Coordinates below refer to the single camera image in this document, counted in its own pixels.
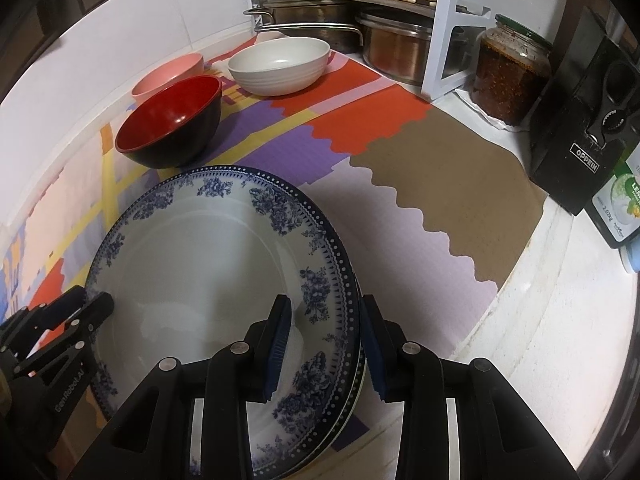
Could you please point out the green label detergent bottle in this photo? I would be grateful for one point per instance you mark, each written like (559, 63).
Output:
(620, 200)

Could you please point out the glass jar of chili sauce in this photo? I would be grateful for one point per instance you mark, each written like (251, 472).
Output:
(505, 75)

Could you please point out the steel pot with lid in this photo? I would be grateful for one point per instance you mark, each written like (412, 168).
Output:
(400, 50)

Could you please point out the black knife block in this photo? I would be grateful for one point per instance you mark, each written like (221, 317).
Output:
(560, 150)

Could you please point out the pink bowl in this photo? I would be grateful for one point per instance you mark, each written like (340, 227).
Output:
(170, 72)

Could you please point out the blue container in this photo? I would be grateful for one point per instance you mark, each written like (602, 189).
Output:
(631, 260)

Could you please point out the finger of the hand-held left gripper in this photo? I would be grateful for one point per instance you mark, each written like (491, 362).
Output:
(100, 307)
(55, 307)

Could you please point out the white ribbed bowl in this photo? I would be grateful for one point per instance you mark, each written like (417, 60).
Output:
(280, 67)

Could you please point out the blue floral white plate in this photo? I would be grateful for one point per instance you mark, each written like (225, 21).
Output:
(356, 385)
(200, 260)

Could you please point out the colourful patchwork mat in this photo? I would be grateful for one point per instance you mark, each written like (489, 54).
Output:
(450, 185)

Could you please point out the white countertop shelf rack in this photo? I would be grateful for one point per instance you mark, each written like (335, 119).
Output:
(434, 50)

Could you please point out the white paper towel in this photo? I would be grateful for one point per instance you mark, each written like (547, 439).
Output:
(502, 125)

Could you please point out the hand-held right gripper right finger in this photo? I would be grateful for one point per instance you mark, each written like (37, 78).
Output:
(375, 355)

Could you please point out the black kitchen shears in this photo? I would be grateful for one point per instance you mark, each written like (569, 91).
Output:
(612, 120)

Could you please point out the red and black bowl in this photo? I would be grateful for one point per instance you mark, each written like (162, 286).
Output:
(170, 120)

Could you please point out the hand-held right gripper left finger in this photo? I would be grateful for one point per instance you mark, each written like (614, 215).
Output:
(279, 350)

